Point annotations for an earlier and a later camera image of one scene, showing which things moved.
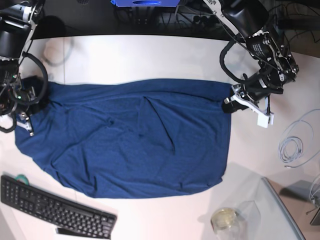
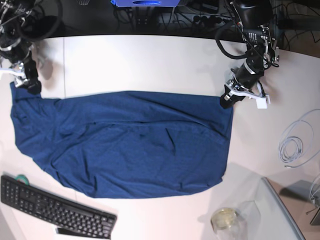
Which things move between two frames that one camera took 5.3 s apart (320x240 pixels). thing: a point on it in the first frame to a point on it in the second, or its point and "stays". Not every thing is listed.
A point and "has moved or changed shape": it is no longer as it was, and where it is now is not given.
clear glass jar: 243,223 stays
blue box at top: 146,3 stays
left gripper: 24,102 to 29,79
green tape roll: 22,178 stays
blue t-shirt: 131,138 has moved or changed shape
